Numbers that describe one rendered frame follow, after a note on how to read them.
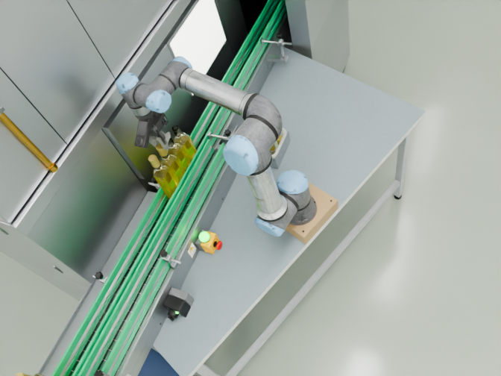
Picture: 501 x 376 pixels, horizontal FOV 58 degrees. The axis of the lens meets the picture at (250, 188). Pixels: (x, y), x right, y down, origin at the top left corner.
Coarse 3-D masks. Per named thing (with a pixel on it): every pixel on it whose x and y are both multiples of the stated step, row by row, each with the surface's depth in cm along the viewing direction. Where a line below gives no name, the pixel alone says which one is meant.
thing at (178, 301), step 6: (174, 288) 179; (174, 294) 178; (180, 294) 177; (186, 294) 176; (168, 300) 177; (174, 300) 176; (180, 300) 176; (186, 300) 177; (192, 300) 182; (168, 306) 175; (174, 306) 175; (180, 306) 174; (186, 306) 178; (180, 312) 174; (186, 312) 179
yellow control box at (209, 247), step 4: (208, 232) 191; (212, 236) 189; (216, 236) 191; (196, 240) 190; (200, 240) 190; (212, 240) 189; (216, 240) 192; (196, 244) 190; (200, 244) 189; (204, 244) 188; (208, 244) 188; (212, 244) 190; (200, 248) 193; (204, 248) 191; (208, 248) 189; (212, 248) 191; (208, 252) 193; (212, 252) 192
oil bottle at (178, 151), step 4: (176, 144) 186; (168, 148) 186; (172, 148) 185; (176, 148) 186; (180, 148) 188; (168, 152) 186; (172, 152) 185; (176, 152) 186; (180, 152) 188; (184, 152) 191; (176, 156) 186; (180, 156) 189; (184, 156) 192; (180, 160) 190; (184, 160) 192; (188, 160) 195; (184, 164) 193; (188, 164) 196; (184, 168) 194
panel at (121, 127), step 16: (192, 0) 200; (176, 32) 191; (224, 32) 229; (160, 48) 186; (160, 64) 186; (144, 80) 179; (176, 96) 202; (192, 96) 214; (128, 112) 175; (176, 112) 205; (112, 128) 168; (128, 128) 177; (128, 144) 179; (128, 160) 184; (144, 160) 191; (144, 176) 193
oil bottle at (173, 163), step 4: (172, 156) 184; (160, 160) 184; (164, 160) 183; (168, 160) 182; (172, 160) 183; (176, 160) 186; (164, 164) 184; (168, 164) 183; (172, 164) 184; (176, 164) 186; (180, 164) 190; (172, 168) 184; (176, 168) 187; (180, 168) 190; (172, 172) 187; (176, 172) 188; (180, 172) 191; (184, 172) 194; (176, 176) 189; (180, 176) 192
